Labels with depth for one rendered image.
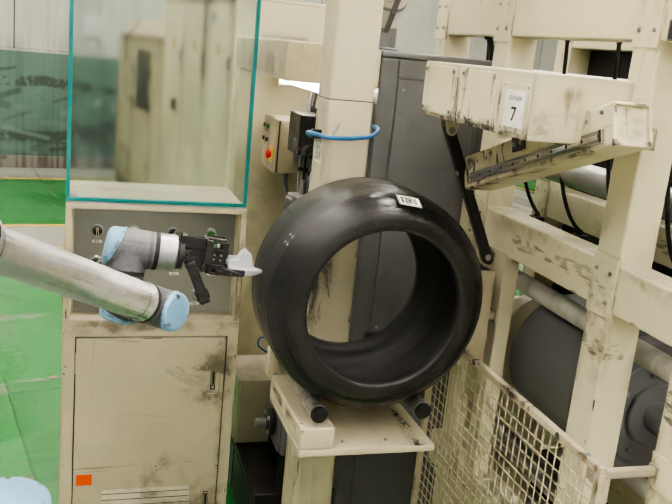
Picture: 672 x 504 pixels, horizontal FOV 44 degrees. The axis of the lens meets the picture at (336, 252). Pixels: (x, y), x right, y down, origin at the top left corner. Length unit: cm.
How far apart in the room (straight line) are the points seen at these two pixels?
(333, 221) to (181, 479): 129
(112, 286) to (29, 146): 926
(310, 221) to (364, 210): 13
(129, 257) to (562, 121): 101
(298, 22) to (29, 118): 592
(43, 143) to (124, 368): 838
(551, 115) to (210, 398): 154
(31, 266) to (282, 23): 409
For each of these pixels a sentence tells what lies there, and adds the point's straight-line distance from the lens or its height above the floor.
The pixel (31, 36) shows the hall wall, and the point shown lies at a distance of 1096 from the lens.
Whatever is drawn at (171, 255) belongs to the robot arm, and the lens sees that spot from 198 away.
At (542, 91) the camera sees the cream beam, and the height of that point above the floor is 174.
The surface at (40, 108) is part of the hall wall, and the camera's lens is 1095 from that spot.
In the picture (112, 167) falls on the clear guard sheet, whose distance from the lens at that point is 262.
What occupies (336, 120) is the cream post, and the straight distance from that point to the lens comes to 231.
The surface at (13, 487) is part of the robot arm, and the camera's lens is 178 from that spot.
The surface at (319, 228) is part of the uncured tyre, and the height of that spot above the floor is 137.
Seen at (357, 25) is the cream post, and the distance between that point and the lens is 231.
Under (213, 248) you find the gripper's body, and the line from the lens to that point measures 201.
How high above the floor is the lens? 179
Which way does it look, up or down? 14 degrees down
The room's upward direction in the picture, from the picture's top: 6 degrees clockwise
